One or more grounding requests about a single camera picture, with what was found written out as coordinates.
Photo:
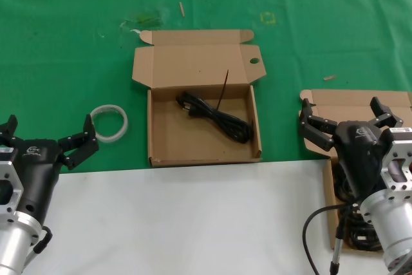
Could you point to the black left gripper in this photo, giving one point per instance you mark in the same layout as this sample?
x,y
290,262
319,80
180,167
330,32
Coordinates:
x,y
38,175

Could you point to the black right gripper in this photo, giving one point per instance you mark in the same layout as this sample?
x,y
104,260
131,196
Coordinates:
x,y
357,159

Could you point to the open cardboard box with hole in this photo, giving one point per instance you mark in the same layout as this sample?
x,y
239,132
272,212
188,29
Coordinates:
x,y
193,59

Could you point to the small cardboard scrap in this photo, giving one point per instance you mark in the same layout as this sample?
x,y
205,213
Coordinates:
x,y
330,78

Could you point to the clear tape roll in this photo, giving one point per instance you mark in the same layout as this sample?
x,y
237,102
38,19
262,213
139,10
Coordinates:
x,y
125,123

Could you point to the green table cloth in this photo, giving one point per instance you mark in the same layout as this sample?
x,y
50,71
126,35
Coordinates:
x,y
64,46

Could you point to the small wooden stick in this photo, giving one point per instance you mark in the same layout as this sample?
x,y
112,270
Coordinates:
x,y
182,9

